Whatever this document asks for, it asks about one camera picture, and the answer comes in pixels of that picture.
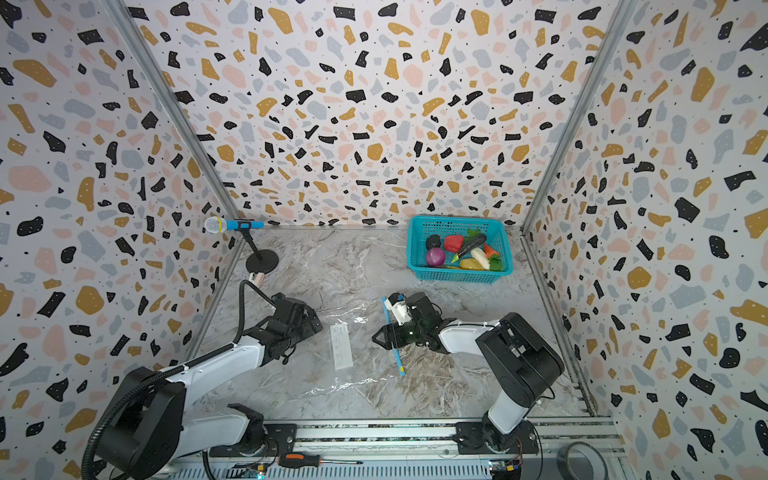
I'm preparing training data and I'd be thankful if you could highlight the clear zip top bag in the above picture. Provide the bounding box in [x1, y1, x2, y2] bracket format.
[288, 297, 431, 400]

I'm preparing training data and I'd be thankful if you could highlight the dark avocado toy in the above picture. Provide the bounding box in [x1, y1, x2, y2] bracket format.
[425, 234, 442, 250]

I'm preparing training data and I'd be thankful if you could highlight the dark eggplant toy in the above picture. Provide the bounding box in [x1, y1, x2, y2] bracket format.
[452, 233, 487, 263]

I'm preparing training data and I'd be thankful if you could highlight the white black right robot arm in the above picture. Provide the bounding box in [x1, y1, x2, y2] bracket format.
[372, 292, 565, 455]

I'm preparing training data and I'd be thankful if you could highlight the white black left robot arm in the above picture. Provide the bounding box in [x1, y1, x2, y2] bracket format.
[81, 294, 323, 479]

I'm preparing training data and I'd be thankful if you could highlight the pink white small device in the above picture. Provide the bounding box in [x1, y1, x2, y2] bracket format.
[249, 272, 265, 288]

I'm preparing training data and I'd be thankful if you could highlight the black microphone stand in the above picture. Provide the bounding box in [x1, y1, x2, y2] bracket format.
[236, 219, 279, 274]

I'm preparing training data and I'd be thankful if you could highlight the red strawberry toy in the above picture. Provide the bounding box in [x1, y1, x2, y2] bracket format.
[443, 234, 464, 253]

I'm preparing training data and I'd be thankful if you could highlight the white radish toy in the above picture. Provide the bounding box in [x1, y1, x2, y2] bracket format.
[470, 247, 490, 270]

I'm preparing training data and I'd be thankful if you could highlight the green lettuce toy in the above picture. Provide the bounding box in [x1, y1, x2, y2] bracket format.
[489, 254, 504, 272]

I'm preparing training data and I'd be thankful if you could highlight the orange carrot toy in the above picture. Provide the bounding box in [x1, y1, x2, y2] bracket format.
[484, 244, 500, 259]

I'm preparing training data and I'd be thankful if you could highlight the teal plastic basket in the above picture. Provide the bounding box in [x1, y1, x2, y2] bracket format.
[407, 216, 514, 284]

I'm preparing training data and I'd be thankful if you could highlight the blue microphone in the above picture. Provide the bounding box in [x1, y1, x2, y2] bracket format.
[204, 216, 265, 233]

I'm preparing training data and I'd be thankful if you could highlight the grey tape roll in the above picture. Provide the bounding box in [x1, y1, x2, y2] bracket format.
[556, 442, 609, 480]

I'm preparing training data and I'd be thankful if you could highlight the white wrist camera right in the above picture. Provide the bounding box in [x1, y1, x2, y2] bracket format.
[385, 293, 411, 325]

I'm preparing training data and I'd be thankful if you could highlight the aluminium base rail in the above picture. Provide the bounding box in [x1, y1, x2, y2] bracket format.
[155, 417, 634, 479]

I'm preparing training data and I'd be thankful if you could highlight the orange handle screwdriver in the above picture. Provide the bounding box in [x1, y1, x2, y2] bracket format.
[278, 452, 363, 469]

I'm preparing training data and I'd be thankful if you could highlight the black corrugated cable hose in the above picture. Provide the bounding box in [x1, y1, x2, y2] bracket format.
[80, 279, 278, 480]

